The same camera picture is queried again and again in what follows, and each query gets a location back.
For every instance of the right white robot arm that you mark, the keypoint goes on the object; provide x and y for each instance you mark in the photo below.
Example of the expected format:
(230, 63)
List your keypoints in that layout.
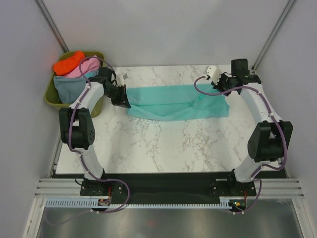
(268, 144)

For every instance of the white slotted cable duct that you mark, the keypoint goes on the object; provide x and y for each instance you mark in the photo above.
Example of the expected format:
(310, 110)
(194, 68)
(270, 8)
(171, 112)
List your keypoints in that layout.
(95, 203)

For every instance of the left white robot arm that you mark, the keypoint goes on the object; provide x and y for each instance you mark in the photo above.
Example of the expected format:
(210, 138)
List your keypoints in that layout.
(78, 132)

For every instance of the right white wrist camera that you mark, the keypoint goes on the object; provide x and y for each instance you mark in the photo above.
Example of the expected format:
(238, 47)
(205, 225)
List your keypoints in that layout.
(212, 73)

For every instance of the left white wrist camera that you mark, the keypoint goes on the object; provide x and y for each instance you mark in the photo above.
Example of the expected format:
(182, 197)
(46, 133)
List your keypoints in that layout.
(121, 78)

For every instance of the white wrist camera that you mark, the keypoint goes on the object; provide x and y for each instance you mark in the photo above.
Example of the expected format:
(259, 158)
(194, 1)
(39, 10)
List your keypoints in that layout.
(212, 73)
(121, 78)

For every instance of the grey blue t shirt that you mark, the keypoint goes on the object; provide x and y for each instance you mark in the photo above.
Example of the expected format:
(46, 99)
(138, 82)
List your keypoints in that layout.
(69, 89)

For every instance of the teal t shirt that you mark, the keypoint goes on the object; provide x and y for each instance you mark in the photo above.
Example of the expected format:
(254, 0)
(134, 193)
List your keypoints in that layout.
(174, 103)

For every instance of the orange t shirt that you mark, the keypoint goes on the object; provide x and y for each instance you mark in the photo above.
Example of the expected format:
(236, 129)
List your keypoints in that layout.
(67, 65)

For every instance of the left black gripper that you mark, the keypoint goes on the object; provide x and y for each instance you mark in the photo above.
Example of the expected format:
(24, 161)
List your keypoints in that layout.
(125, 103)

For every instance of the aluminium extrusion rail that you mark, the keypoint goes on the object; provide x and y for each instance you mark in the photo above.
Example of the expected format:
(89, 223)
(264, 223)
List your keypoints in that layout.
(57, 188)

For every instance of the pink t shirt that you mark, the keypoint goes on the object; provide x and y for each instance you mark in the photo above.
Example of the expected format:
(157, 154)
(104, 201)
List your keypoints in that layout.
(87, 66)

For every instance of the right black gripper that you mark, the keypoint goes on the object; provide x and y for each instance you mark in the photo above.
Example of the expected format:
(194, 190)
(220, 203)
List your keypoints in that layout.
(218, 87)

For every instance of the light blue t shirt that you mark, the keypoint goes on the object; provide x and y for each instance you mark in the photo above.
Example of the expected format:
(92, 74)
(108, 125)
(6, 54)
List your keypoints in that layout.
(91, 74)

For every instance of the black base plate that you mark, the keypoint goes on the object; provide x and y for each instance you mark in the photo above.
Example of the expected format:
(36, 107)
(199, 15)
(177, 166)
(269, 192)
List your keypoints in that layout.
(177, 188)

